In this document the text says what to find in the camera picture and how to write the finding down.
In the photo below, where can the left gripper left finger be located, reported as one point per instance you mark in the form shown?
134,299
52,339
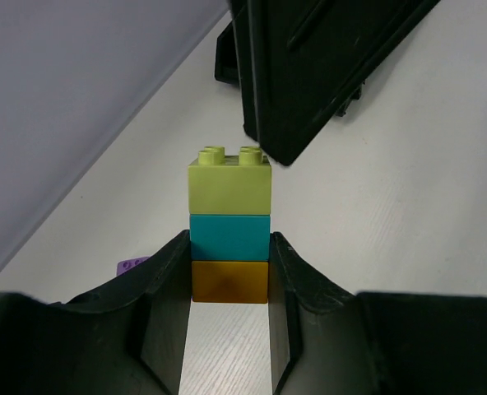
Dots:
126,336

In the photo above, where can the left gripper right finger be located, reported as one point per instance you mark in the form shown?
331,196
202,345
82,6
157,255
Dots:
325,340

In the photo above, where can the purple blue orange lego stack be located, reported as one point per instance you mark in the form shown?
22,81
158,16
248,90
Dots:
128,264

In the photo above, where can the green blue orange lego stack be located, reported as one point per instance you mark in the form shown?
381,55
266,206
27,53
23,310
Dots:
229,204

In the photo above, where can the black compartment sorting tray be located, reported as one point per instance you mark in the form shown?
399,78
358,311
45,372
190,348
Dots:
300,63

